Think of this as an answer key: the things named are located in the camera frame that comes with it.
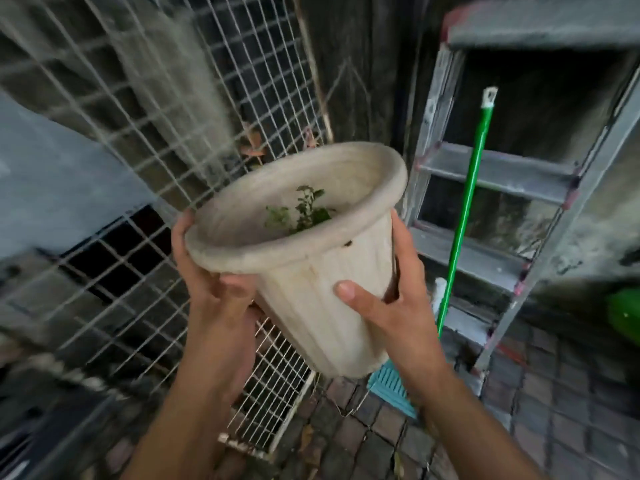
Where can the thin wooden stick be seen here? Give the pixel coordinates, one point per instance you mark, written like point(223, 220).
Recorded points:
point(312, 64)

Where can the person's right hand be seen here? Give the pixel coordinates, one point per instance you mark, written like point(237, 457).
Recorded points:
point(405, 324)

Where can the green broom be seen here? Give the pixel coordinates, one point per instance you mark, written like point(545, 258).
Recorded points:
point(467, 204)

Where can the person's left hand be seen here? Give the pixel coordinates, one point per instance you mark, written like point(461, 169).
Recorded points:
point(220, 329)

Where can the tall white ribbed pot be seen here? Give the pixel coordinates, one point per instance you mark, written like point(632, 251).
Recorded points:
point(315, 294)

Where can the grey metal ladder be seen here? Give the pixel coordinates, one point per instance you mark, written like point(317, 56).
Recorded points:
point(500, 169)

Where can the teal plastic dustpan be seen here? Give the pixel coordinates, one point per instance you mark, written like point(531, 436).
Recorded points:
point(392, 389)

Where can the grey hanging fibre bundle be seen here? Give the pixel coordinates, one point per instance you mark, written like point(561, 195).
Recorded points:
point(175, 94)

